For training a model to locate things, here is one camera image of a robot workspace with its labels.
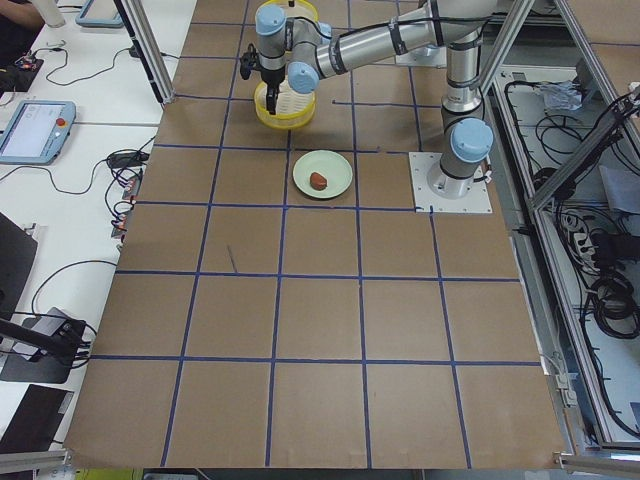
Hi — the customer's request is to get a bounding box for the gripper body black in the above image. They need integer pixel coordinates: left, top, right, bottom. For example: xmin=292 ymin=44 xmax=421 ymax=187
xmin=239 ymin=43 xmax=285 ymax=83

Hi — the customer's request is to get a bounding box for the yellow steamer layer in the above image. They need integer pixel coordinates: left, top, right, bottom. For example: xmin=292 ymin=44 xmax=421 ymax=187
xmin=253 ymin=80 xmax=316 ymax=130
xmin=260 ymin=0 xmax=319 ymax=21

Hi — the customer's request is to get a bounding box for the brown steamed bun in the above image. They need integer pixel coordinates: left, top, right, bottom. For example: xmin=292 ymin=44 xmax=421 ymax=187
xmin=309 ymin=172 xmax=328 ymax=191

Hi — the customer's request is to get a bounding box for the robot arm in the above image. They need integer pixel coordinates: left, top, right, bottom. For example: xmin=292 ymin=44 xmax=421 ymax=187
xmin=434 ymin=32 xmax=494 ymax=200
xmin=239 ymin=1 xmax=496 ymax=115

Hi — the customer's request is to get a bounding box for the light green plate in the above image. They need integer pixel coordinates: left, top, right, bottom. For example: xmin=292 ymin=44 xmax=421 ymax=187
xmin=292 ymin=150 xmax=353 ymax=200

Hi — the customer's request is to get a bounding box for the black power adapter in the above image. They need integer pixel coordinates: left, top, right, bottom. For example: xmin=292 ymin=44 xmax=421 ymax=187
xmin=107 ymin=151 xmax=149 ymax=169

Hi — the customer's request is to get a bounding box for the teach pendant tablet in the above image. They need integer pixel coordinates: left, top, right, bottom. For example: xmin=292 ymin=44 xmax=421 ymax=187
xmin=1 ymin=100 xmax=76 ymax=166

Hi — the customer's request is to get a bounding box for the aluminium frame post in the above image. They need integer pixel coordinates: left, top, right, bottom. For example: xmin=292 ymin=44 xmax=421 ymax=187
xmin=114 ymin=0 xmax=175 ymax=105

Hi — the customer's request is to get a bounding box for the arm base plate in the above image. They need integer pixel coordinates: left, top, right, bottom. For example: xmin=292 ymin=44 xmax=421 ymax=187
xmin=395 ymin=46 xmax=447 ymax=69
xmin=408 ymin=152 xmax=493 ymax=215

